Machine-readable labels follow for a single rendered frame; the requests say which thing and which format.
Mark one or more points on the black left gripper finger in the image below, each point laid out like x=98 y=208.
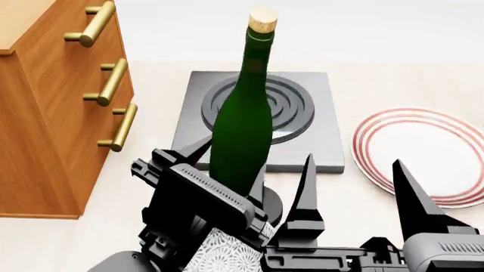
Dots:
x=199 y=153
x=260 y=187

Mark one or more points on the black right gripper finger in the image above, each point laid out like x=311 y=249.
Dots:
x=416 y=209
x=306 y=215

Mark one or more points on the green wine bottle with cork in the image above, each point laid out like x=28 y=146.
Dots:
x=242 y=127

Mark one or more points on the wooden cabinet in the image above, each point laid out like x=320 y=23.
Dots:
x=45 y=119

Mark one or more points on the grey square stove burner plate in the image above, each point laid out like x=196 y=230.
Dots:
x=302 y=150

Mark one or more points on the white plate with red rings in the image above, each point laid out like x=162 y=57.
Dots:
x=416 y=141

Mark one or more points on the white patterned glass cup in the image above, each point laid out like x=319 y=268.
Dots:
x=223 y=253

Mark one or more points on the grey right gripper camera box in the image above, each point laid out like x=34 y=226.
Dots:
x=446 y=253

